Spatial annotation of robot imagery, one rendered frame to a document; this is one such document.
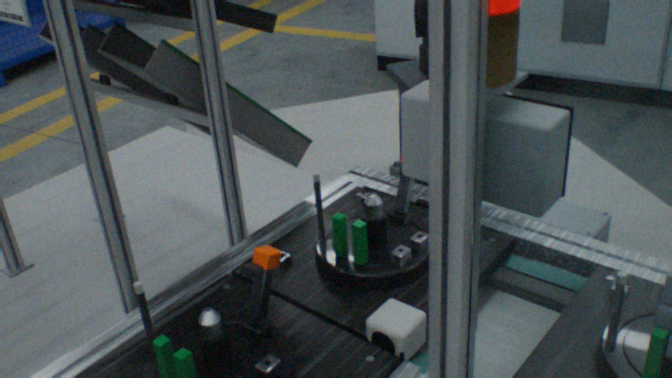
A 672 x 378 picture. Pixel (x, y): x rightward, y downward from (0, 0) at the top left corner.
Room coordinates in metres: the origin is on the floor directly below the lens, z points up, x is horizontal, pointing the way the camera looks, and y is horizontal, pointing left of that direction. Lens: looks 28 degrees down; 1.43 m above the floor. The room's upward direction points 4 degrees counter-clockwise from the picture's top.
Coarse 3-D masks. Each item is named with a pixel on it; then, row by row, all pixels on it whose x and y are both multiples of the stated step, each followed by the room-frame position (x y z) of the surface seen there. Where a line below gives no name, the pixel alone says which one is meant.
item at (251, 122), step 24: (120, 24) 0.87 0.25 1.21; (120, 48) 0.86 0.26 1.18; (144, 48) 0.88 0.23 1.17; (168, 48) 0.77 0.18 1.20; (144, 72) 0.75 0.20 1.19; (168, 72) 0.77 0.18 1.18; (192, 72) 0.78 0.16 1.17; (192, 96) 0.78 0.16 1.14; (240, 96) 0.82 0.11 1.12; (240, 120) 0.82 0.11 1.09; (264, 120) 0.84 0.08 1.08; (264, 144) 0.84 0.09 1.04; (288, 144) 0.86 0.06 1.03
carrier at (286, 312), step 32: (224, 288) 0.62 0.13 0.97; (160, 320) 0.58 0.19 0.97; (192, 320) 0.57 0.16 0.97; (224, 320) 0.54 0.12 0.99; (288, 320) 0.56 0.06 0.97; (320, 320) 0.56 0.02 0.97; (128, 352) 0.53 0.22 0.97; (160, 352) 0.46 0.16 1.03; (192, 352) 0.50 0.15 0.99; (224, 352) 0.48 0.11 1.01; (256, 352) 0.49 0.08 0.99; (288, 352) 0.49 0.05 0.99; (320, 352) 0.51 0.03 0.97; (352, 352) 0.51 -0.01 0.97; (384, 352) 0.50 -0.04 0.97
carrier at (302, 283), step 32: (320, 192) 0.68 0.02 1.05; (352, 192) 0.82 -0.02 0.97; (320, 224) 0.68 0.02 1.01; (352, 224) 0.63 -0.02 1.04; (384, 224) 0.66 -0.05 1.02; (416, 224) 0.70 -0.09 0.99; (320, 256) 0.64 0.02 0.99; (352, 256) 0.64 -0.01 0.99; (384, 256) 0.63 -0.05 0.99; (416, 256) 0.63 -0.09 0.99; (288, 288) 0.62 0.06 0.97; (320, 288) 0.61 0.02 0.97; (352, 288) 0.61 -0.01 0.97; (384, 288) 0.60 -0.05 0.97; (416, 288) 0.60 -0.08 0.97; (352, 320) 0.55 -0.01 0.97; (384, 320) 0.53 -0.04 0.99; (416, 320) 0.52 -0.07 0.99; (416, 352) 0.52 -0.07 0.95
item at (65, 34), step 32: (64, 0) 0.65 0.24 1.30; (192, 0) 0.77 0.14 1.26; (64, 32) 0.64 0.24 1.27; (64, 64) 0.65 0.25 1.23; (224, 96) 0.77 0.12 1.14; (96, 128) 0.64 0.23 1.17; (224, 128) 0.77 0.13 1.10; (96, 160) 0.64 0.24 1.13; (224, 160) 0.76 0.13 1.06; (0, 192) 0.86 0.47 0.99; (96, 192) 0.64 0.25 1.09; (224, 192) 0.77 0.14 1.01; (0, 224) 0.85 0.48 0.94; (128, 256) 0.64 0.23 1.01; (128, 288) 0.64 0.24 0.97
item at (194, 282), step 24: (336, 192) 0.85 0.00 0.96; (288, 216) 0.79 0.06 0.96; (264, 240) 0.74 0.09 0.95; (216, 264) 0.69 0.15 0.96; (168, 288) 0.65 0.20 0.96; (192, 288) 0.65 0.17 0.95; (168, 312) 0.60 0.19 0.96; (96, 336) 0.57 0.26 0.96; (120, 336) 0.57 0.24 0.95; (72, 360) 0.53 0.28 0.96; (96, 360) 0.53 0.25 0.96
